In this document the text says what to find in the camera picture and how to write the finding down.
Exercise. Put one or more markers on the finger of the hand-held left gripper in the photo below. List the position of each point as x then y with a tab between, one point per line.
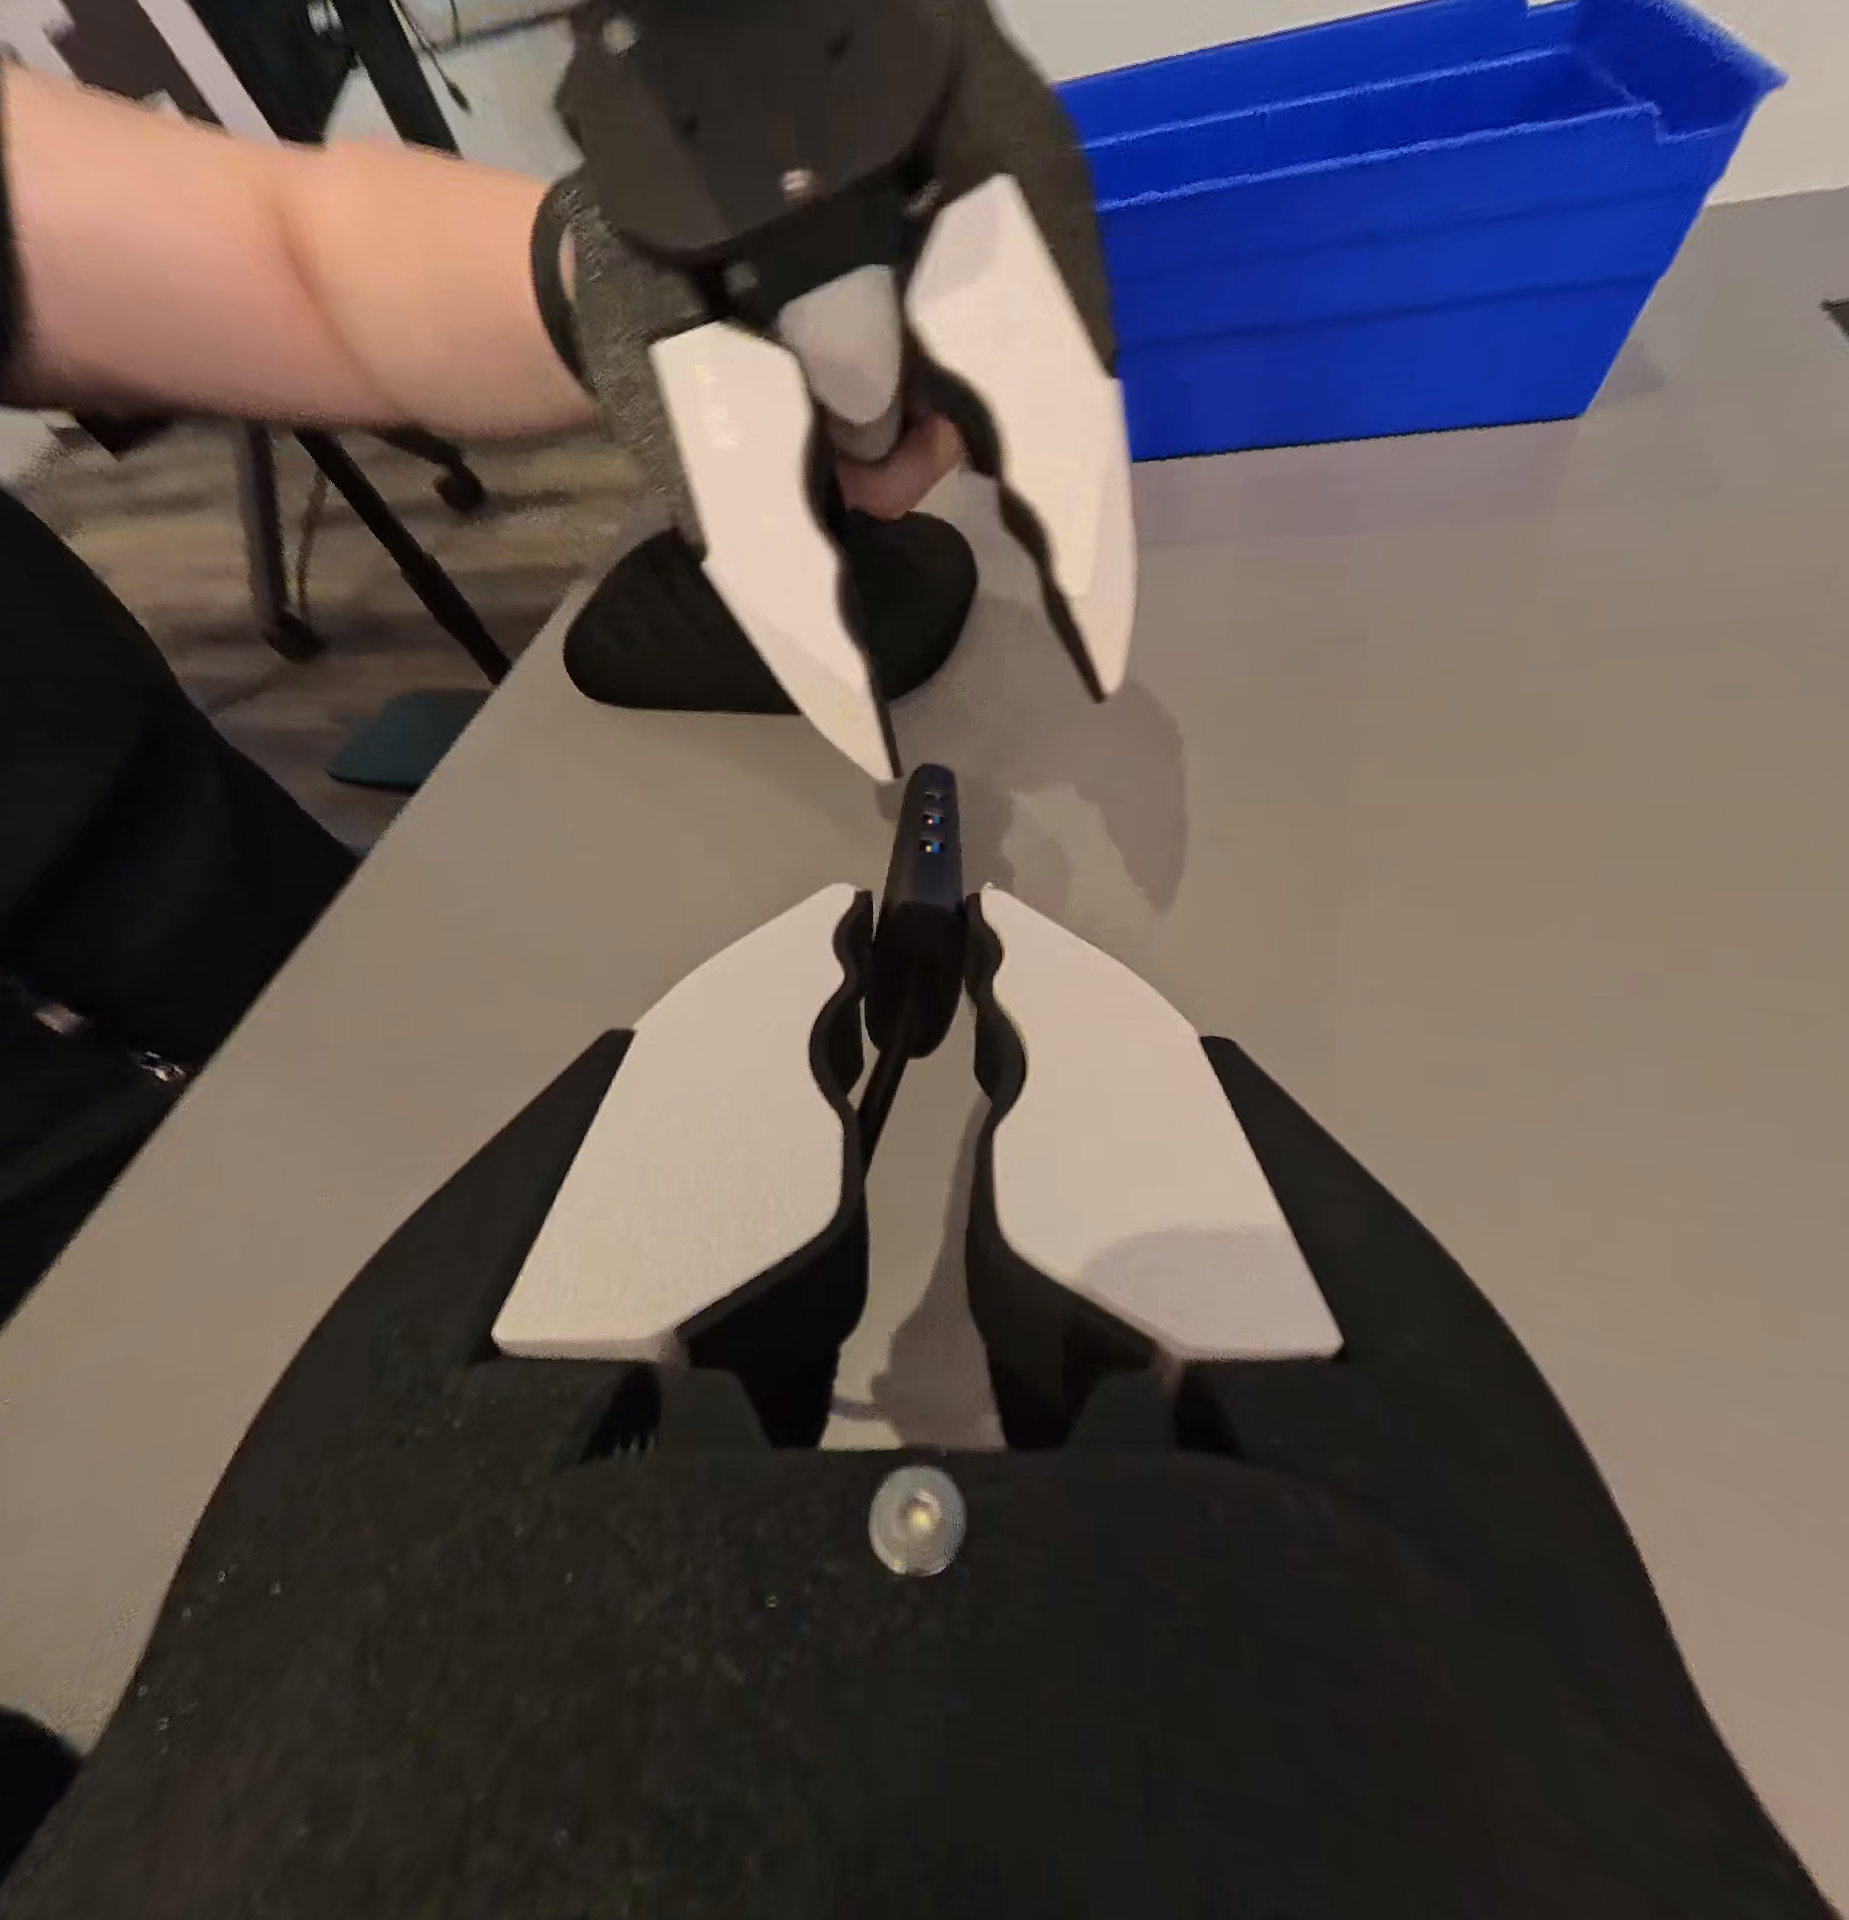
1036	374
744	483

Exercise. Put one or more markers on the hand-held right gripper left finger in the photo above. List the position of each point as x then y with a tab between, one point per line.
685	1187

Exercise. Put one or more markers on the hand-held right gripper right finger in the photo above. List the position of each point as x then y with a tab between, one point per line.
1150	1187

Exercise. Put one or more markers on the black USB plug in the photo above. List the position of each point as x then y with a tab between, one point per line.
919	946

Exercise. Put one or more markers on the blue plastic bin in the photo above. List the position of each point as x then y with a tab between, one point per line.
1388	302

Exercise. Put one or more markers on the person's left forearm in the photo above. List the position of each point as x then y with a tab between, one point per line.
263	271

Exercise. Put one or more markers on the grey desk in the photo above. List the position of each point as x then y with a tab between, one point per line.
1388	749

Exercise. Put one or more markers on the person's left hand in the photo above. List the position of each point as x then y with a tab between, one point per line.
902	483

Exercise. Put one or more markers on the black wrist rest pad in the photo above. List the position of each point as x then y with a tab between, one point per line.
654	632

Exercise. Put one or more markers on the black tripod stand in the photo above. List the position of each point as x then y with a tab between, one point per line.
415	579

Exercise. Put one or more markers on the person's black clothing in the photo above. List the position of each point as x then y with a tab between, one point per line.
84	749

